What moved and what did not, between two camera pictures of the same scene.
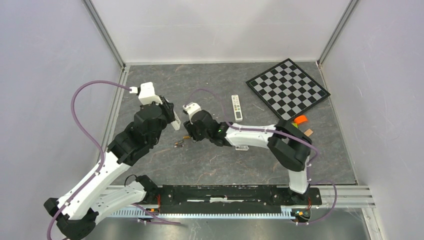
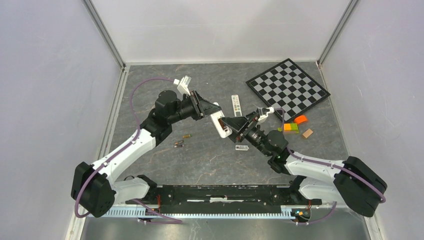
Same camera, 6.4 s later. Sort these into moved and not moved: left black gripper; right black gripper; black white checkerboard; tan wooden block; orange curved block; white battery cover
Moved: left black gripper; right black gripper
Not moved: white battery cover; black white checkerboard; tan wooden block; orange curved block
